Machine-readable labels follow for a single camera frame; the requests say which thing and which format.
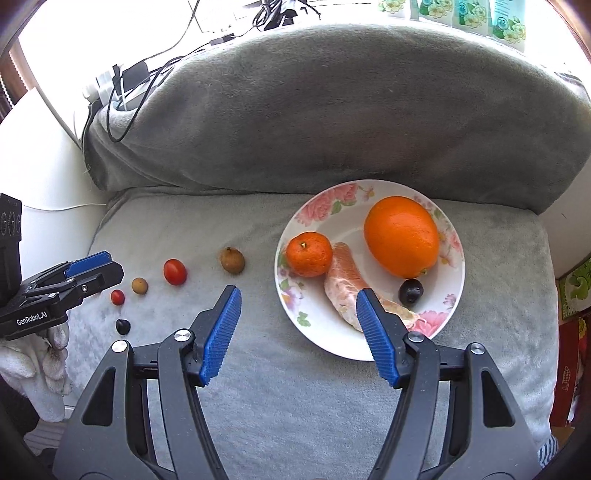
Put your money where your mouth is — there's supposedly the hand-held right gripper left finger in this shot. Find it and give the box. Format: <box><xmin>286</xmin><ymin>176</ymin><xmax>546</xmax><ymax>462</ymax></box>
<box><xmin>53</xmin><ymin>285</ymin><xmax>243</xmax><ymax>480</ymax></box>

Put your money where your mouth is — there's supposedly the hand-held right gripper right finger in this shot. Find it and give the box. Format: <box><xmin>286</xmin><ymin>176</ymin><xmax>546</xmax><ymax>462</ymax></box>
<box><xmin>356</xmin><ymin>288</ymin><xmax>539</xmax><ymax>480</ymax></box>

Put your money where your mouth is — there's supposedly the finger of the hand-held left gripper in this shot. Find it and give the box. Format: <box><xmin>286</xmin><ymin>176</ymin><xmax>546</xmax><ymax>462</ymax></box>
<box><xmin>28</xmin><ymin>263</ymin><xmax>124</xmax><ymax>308</ymax></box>
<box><xmin>25</xmin><ymin>250</ymin><xmax>112</xmax><ymax>289</ymax></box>

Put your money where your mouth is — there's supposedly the peeled pomelo segment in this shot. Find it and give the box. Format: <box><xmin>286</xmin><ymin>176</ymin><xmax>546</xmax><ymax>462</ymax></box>
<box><xmin>323</xmin><ymin>241</ymin><xmax>423</xmax><ymax>333</ymax></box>

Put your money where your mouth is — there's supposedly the large orange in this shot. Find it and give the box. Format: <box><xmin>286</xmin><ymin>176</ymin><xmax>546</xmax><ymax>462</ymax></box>
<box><xmin>364</xmin><ymin>196</ymin><xmax>440</xmax><ymax>278</ymax></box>

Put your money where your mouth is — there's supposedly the tangerine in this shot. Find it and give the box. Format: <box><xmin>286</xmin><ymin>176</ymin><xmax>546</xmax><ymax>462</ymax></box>
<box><xmin>285</xmin><ymin>231</ymin><xmax>334</xmax><ymax>278</ymax></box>

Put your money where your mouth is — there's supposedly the floral white plate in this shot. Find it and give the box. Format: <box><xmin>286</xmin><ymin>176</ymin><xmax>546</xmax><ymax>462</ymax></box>
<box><xmin>274</xmin><ymin>179</ymin><xmax>466</xmax><ymax>361</ymax></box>

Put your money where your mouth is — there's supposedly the person's left hand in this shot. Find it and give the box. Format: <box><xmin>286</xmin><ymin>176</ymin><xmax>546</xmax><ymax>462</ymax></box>
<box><xmin>0</xmin><ymin>323</ymin><xmax>73</xmax><ymax>423</ymax></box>

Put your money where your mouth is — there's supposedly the light grey towel mat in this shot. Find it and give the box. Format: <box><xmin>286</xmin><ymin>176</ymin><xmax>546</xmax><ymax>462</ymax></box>
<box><xmin>60</xmin><ymin>187</ymin><xmax>557</xmax><ymax>480</ymax></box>

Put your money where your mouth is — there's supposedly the white power strip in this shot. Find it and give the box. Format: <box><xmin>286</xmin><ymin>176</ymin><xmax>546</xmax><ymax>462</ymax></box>
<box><xmin>83</xmin><ymin>65</ymin><xmax>154</xmax><ymax>112</ymax></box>

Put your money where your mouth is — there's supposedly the black charger plug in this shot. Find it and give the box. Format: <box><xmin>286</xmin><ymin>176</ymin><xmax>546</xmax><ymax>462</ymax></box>
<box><xmin>121</xmin><ymin>62</ymin><xmax>150</xmax><ymax>89</ymax></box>

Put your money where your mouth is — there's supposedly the red cardboard box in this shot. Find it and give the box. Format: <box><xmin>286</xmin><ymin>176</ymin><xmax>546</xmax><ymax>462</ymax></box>
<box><xmin>551</xmin><ymin>318</ymin><xmax>591</xmax><ymax>426</ymax></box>

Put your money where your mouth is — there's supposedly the green cardboard box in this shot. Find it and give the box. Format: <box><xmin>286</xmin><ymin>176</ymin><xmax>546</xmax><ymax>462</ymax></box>
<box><xmin>556</xmin><ymin>260</ymin><xmax>591</xmax><ymax>320</ymax></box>

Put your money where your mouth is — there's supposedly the striped clothing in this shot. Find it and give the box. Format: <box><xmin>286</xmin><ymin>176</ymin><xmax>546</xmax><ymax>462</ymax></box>
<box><xmin>538</xmin><ymin>434</ymin><xmax>562</xmax><ymax>468</ymax></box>

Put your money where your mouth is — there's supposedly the grey cushion backrest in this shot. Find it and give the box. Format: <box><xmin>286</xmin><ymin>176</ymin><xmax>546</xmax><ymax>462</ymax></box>
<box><xmin>83</xmin><ymin>21</ymin><xmax>591</xmax><ymax>215</ymax></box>

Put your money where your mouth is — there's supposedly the thin white cable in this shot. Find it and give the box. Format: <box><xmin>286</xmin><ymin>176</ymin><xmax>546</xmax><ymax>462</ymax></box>
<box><xmin>23</xmin><ymin>202</ymin><xmax>108</xmax><ymax>212</ymax></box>

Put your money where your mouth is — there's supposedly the black power cable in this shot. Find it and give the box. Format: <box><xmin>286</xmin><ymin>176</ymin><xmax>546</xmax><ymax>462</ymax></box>
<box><xmin>108</xmin><ymin>0</ymin><xmax>204</xmax><ymax>144</ymax></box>

